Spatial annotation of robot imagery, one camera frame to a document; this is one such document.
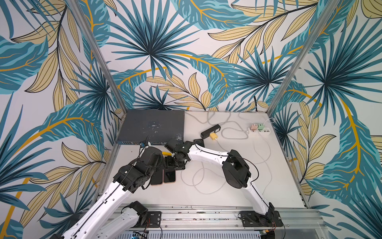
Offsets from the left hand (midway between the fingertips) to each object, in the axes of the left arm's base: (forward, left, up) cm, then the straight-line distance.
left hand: (158, 162), depth 74 cm
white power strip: (+33, -70, -15) cm, 78 cm away
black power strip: (+29, -27, -15) cm, 42 cm away
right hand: (-5, +1, -15) cm, 15 cm away
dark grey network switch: (+32, +8, -13) cm, 36 cm away
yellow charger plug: (+28, -31, -16) cm, 45 cm away
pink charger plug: (+33, -59, -11) cm, 69 cm away
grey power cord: (+43, -43, -17) cm, 63 cm away
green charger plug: (+33, -64, -11) cm, 73 cm away
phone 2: (-2, +4, -17) cm, 18 cm away
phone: (+25, -22, -19) cm, 39 cm away
